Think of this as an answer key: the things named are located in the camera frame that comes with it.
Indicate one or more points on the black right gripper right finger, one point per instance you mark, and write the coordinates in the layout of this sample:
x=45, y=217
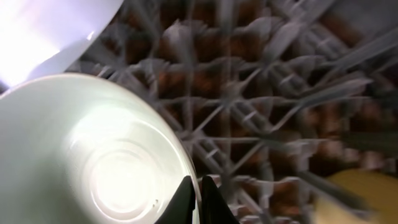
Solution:
x=214, y=209

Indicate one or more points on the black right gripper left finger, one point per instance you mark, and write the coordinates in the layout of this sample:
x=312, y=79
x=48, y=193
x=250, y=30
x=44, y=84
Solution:
x=180, y=208

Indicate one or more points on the green bowl with rice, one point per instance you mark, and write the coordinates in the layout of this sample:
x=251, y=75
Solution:
x=81, y=149

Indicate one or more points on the yellow plastic cup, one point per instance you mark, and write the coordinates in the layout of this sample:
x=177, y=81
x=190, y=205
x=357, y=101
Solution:
x=355, y=197

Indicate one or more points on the light blue bowl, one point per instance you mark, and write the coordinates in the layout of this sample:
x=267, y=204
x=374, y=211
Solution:
x=44, y=37

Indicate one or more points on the grey dishwasher rack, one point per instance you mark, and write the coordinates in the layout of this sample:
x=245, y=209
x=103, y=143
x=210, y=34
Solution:
x=264, y=95

